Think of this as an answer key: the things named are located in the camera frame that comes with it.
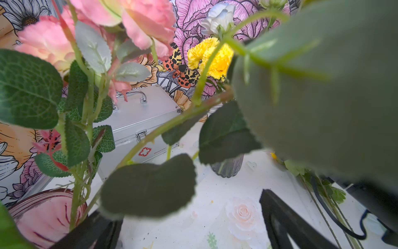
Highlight ribbed glass vase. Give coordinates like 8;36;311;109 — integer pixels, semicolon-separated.
1;189;73;249
210;155;244;178

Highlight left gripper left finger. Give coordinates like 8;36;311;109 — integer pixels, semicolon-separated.
52;211;123;249

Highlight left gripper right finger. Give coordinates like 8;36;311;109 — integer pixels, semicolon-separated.
259;189;336;249

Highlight white rose bunch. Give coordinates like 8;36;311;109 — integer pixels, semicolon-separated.
201;2;236;36

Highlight yellow ranunculus flower stem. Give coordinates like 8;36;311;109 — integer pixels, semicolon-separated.
298;174;364;249

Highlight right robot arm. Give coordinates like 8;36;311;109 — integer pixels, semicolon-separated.
318;181;398;247

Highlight floral table mat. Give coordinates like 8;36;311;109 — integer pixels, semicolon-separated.
46;121;398;249

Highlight blue rose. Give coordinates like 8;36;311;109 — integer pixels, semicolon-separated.
99;1;398;218

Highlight yellow carnation stem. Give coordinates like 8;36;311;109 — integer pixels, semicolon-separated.
186;36;234;94

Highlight grey metal case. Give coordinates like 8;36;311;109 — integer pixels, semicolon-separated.
96;86;181;181

